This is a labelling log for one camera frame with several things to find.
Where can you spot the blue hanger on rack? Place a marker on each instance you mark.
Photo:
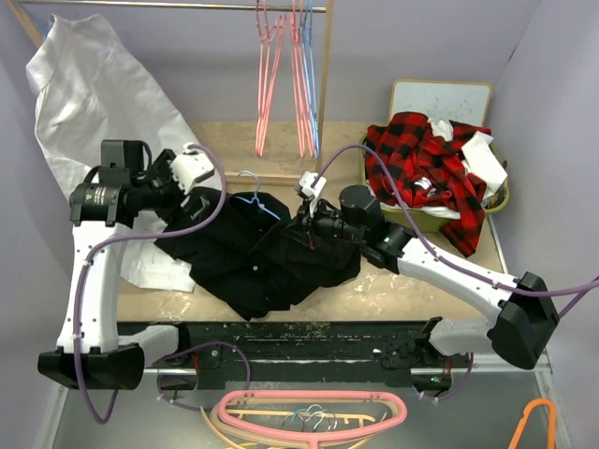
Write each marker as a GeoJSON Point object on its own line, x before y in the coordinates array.
{"type": "Point", "coordinates": [307, 47]}

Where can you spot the yellow framed whiteboard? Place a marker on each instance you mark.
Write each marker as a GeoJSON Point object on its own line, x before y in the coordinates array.
{"type": "Point", "coordinates": [459, 101]}

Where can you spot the white cloth in basket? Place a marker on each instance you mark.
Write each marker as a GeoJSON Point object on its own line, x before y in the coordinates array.
{"type": "Point", "coordinates": [479, 159]}

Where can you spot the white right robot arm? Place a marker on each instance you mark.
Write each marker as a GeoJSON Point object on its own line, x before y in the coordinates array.
{"type": "Point", "coordinates": [517, 315]}

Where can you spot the beige hanger on tray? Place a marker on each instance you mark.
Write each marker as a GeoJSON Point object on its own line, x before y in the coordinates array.
{"type": "Point", "coordinates": [305, 427]}

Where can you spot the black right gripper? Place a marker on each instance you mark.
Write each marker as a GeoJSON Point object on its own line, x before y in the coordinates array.
{"type": "Point", "coordinates": [309, 224]}

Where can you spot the light blue wire hanger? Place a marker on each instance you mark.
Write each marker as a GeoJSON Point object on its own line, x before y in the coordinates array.
{"type": "Point", "coordinates": [255, 199]}

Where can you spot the black button shirt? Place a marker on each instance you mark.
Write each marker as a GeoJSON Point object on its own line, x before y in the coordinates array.
{"type": "Point", "coordinates": [253, 256]}

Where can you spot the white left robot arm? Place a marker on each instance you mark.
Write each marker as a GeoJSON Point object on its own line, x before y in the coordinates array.
{"type": "Point", "coordinates": [128, 180]}

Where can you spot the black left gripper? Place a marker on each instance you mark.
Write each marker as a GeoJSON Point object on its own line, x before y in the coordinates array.
{"type": "Point", "coordinates": [182, 217]}

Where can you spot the blue hanger under white shirt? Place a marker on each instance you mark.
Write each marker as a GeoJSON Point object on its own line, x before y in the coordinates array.
{"type": "Point", "coordinates": [34, 26]}

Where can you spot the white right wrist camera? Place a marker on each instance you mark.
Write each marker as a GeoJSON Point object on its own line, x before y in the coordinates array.
{"type": "Point", "coordinates": [311, 184]}

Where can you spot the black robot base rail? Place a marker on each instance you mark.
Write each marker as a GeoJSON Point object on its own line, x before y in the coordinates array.
{"type": "Point", "coordinates": [322, 353]}

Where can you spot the red black plaid shirt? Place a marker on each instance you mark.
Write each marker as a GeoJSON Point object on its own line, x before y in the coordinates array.
{"type": "Point", "coordinates": [428, 172]}

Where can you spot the wooden clothes rack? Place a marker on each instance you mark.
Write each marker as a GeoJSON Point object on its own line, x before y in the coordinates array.
{"type": "Point", "coordinates": [327, 10]}

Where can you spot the white hanging shirt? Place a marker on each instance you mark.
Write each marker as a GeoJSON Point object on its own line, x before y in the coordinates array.
{"type": "Point", "coordinates": [89, 87]}

